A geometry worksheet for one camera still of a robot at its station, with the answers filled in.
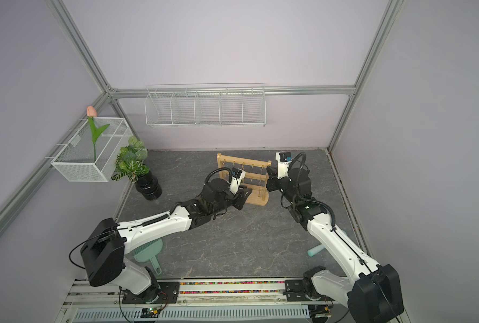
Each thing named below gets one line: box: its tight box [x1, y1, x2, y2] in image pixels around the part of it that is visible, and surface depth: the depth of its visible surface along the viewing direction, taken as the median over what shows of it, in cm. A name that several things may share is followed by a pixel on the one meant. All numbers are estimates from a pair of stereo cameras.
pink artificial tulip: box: [86, 105, 111, 163], surface depth 82 cm
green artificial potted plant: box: [111, 135, 151, 184], surface depth 82 cm
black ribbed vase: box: [135, 170, 163, 201], surface depth 96 cm
